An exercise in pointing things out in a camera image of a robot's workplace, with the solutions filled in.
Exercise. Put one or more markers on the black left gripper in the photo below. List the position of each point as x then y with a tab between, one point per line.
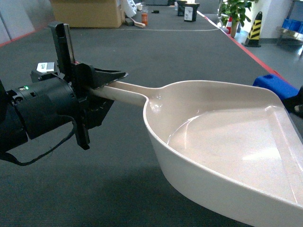
95	109

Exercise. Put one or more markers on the beige plastic dustpan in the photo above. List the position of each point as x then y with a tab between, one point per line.
230	148

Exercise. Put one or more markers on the blue plastic part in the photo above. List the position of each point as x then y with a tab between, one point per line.
276	84

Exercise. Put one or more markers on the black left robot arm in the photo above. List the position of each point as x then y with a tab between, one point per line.
12	133

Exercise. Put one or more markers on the metal shelf rack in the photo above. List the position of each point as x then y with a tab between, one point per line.
292	26

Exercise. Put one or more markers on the large cardboard box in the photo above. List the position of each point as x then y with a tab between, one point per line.
89	13

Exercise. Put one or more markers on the orange bottle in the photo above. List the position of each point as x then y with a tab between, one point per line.
145	18

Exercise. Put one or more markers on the black box behind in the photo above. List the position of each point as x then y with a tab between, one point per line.
181	7

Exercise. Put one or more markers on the black box white label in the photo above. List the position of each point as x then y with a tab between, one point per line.
190	12

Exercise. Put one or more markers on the red white traffic cone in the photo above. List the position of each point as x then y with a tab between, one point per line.
229	25

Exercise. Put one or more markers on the green potted plant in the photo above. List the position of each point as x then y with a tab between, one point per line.
236	9

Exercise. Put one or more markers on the yellow black traffic cone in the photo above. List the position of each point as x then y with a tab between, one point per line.
254	34

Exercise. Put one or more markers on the wooden handled brush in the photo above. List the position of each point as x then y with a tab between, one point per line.
132	22

